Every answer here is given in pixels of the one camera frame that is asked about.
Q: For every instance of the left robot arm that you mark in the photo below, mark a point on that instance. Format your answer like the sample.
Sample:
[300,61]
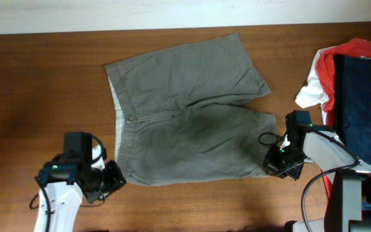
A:
[79,173]

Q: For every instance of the navy blue folded garment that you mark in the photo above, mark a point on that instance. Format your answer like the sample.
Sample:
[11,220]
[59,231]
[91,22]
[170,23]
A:
[356,102]

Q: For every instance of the grey shorts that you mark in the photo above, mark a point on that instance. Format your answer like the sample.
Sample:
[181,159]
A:
[181,114]

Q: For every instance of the red folded garment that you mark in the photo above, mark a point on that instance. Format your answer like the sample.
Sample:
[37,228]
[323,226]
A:
[358,48]

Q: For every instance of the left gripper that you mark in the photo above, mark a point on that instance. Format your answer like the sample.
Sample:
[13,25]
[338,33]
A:
[114,181]

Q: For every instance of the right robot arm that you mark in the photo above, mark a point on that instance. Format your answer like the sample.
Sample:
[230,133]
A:
[349,203]

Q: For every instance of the black folded garment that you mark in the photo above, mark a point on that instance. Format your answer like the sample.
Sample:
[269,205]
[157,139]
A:
[339,62]

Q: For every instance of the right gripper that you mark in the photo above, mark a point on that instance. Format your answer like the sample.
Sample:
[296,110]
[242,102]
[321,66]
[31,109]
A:
[277,164]

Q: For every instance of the white folded garment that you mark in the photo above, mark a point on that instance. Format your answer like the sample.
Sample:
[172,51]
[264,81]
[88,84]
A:
[313,93]

